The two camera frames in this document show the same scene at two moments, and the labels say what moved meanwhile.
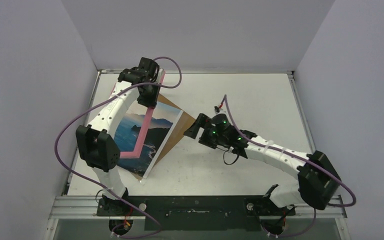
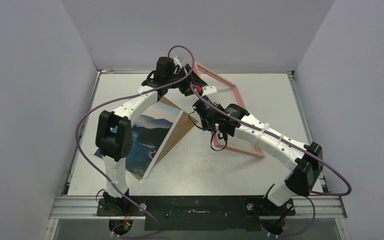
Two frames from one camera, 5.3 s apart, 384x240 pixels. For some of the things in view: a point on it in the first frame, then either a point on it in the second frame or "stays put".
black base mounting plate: x=194 y=213 stays put
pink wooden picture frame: x=136 y=153 → x=261 y=155
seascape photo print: x=163 y=123 stays put
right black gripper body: x=202 y=127 → x=200 y=114
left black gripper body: x=149 y=98 → x=184 y=85
